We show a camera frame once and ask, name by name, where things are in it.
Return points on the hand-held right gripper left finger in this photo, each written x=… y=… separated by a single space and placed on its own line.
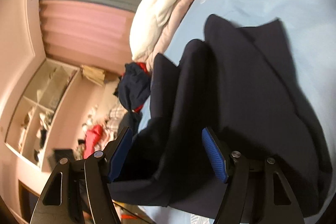
x=120 y=153

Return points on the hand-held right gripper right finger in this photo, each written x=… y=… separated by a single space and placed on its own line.
x=214 y=155

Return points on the navy zip jacket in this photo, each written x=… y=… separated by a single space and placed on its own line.
x=236 y=95

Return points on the pile of pale clothes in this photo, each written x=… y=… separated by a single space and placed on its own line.
x=92 y=116

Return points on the red puffer jacket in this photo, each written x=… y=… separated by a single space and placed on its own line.
x=93 y=137

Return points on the dark navy cloth bundle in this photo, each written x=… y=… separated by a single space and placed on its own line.
x=130 y=121

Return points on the plaid blanket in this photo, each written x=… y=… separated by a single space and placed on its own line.
x=114 y=116

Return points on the navy garment with red lining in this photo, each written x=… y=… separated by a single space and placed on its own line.
x=131 y=87

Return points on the yellowish pleated cloth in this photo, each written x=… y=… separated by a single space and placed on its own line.
x=92 y=74

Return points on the pink curtain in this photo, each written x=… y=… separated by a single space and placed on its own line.
x=86 y=27

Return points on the white pillow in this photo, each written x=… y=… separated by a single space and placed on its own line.
x=152 y=22

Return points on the white wall shelf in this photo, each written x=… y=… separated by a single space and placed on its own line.
x=39 y=108

